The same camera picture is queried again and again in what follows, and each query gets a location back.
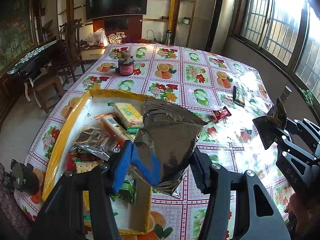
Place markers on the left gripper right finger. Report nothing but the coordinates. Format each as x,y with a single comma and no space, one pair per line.
210,178

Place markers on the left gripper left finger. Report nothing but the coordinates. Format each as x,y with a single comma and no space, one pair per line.
118,166

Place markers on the dark foil snack bag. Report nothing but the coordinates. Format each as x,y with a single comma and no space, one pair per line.
96,142

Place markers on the silver foil snack bag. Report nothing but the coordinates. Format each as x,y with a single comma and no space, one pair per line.
164,144

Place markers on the clear nut candy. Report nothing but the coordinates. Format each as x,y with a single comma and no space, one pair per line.
277,115

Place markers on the red candy packet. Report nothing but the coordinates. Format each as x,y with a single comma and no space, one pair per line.
220,114

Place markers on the large orange cracker pack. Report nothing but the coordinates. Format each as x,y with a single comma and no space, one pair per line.
113,127

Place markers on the yellow green cracker pack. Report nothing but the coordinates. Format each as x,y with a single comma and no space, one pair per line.
126,117

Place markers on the dark green snack packet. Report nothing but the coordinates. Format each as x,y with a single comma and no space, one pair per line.
238,96

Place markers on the person's right hand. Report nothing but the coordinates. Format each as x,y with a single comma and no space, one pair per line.
296,207

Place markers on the grey metal flashlight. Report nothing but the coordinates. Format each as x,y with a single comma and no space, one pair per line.
285,94

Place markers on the floral fruit tablecloth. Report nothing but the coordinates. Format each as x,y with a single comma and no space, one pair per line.
194,79

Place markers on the wooden stool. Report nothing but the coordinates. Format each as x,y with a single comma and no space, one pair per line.
47,90

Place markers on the white plastic bag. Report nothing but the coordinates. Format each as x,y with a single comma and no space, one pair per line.
97,38

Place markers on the black piano table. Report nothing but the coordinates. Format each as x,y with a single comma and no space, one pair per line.
36,59

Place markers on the dark wooden chair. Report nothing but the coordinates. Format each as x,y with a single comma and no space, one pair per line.
71,57

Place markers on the white tower air conditioner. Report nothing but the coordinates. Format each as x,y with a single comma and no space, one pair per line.
220,24

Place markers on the flower landscape painting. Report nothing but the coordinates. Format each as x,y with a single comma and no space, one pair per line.
16,37

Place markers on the black television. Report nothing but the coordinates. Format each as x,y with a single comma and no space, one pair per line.
107,8

